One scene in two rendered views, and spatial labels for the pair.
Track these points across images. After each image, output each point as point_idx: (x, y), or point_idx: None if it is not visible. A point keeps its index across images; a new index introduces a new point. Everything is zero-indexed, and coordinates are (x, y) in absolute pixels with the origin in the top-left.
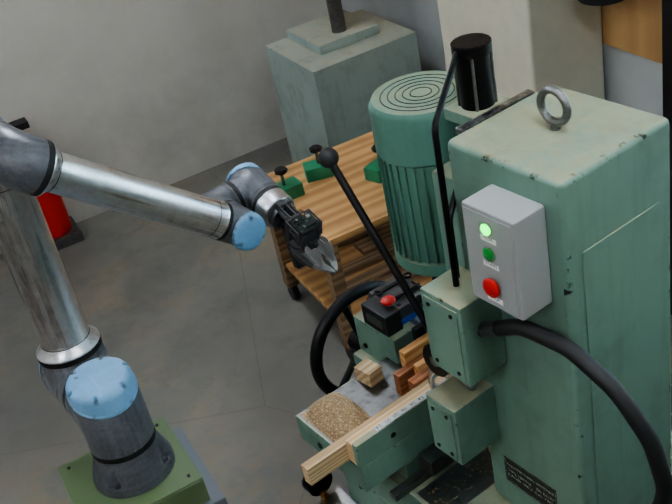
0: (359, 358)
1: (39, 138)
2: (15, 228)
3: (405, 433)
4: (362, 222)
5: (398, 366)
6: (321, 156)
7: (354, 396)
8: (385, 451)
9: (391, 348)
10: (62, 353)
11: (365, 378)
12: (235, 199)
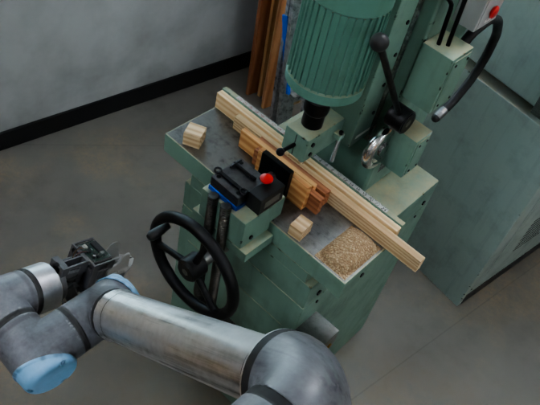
0: (252, 250)
1: (284, 338)
2: None
3: None
4: (390, 72)
5: (283, 213)
6: (387, 41)
7: (320, 243)
8: None
9: (280, 206)
10: None
11: (308, 229)
12: (38, 316)
